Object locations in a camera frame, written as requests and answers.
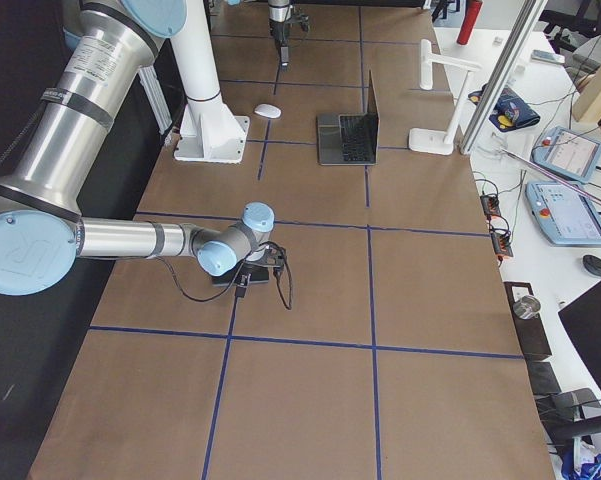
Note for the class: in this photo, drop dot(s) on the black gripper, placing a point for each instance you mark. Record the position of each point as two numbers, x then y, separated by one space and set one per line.
253 268
279 27

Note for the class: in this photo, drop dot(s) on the blue teach pendant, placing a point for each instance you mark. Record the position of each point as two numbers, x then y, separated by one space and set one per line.
564 217
567 153

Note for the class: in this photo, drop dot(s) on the grey laptop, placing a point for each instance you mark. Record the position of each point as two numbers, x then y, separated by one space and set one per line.
349 139

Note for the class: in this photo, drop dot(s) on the far orange black usb hub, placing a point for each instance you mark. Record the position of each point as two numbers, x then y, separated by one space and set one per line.
490 205

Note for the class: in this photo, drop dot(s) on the aluminium frame post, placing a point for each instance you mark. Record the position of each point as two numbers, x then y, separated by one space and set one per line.
522 29

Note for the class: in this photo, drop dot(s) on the silver metal cup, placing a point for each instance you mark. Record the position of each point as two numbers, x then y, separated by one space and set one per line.
526 307

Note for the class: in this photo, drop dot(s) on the colourful blue pouch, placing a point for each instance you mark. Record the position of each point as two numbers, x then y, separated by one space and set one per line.
512 113

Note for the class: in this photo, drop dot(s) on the white computer mouse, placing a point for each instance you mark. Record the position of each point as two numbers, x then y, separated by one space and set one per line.
268 111

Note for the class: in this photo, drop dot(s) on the orange black usb hub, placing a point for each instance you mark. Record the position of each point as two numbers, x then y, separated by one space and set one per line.
501 244
490 205

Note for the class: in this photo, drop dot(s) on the near orange black usb hub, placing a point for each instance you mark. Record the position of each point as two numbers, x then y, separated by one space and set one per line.
501 244

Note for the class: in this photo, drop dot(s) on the near blue teach pendant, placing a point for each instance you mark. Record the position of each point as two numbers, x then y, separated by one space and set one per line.
564 217

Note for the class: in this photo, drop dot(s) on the black box with label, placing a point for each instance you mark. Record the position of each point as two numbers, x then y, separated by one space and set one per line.
530 332

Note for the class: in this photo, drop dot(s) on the far blue teach pendant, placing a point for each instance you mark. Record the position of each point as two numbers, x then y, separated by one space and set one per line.
567 153

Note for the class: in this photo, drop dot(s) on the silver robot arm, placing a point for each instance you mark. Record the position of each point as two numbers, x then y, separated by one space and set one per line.
282 16
42 230

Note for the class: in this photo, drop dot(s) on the red bottle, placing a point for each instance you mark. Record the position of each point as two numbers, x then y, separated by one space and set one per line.
472 11

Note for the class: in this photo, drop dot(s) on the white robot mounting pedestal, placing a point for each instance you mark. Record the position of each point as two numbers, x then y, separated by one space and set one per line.
209 131

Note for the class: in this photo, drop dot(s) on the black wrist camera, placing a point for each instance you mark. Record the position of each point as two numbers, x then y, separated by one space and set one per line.
275 258

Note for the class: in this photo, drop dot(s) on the black mouse on side desk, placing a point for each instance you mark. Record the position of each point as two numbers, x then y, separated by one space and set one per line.
592 264

